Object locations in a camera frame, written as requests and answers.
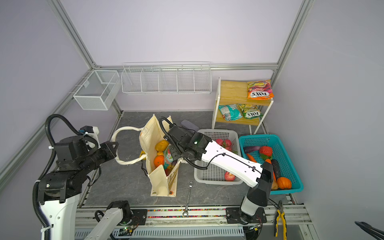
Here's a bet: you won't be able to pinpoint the yellow handled pliers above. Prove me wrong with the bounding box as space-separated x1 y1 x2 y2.
274 201 288 240

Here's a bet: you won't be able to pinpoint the silver combination wrench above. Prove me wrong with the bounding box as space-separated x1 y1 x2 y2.
182 181 194 218

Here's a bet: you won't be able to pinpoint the teal plastic basket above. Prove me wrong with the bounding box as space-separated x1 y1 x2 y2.
238 134 304 195

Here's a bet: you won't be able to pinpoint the small white mesh basket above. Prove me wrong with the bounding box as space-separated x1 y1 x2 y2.
74 70 121 111

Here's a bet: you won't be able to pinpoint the dark green cucumber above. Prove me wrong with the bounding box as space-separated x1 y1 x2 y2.
271 159 282 181

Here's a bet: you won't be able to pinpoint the teal snack bag shelf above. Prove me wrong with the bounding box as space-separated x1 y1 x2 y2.
163 145 174 167
218 104 243 122

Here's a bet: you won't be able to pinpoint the red tomato in teal basket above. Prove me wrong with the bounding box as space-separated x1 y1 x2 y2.
259 146 273 158

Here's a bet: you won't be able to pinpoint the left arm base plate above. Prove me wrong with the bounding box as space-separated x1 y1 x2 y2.
117 209 148 227

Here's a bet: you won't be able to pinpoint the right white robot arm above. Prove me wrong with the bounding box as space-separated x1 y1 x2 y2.
161 123 274 218

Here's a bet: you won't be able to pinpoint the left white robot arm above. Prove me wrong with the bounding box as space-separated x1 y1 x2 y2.
33 136 119 240

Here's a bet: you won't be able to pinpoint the orange pumpkin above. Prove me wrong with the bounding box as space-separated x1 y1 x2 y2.
277 177 292 190

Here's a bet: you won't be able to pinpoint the white plastic basket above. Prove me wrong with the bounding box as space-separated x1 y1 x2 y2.
194 129 243 185

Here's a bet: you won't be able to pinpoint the cream floral tote bag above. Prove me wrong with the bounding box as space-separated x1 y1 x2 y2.
111 115 184 198

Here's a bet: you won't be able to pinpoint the small purple eggplant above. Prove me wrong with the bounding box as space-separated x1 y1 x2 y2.
243 146 261 154

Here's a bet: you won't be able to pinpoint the long white wire basket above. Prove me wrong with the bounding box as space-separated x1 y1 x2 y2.
121 62 212 94

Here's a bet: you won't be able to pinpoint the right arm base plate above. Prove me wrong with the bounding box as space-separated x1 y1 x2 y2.
226 207 267 225

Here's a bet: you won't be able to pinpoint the green Fox's candy bag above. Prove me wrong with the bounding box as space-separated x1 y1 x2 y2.
239 104 264 120

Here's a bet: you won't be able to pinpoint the grey cloth pad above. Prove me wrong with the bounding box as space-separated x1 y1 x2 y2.
181 120 200 133

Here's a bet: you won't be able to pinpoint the orange Fox's candy bag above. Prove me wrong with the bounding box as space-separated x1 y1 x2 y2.
247 80 274 100

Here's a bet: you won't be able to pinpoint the white two-tier wooden shelf rack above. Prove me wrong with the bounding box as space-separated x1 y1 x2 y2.
212 78 274 135

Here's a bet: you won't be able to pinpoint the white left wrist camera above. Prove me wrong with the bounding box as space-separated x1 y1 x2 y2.
79 126 100 148

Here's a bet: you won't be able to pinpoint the red apple front basket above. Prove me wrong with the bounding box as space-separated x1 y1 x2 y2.
225 172 236 182

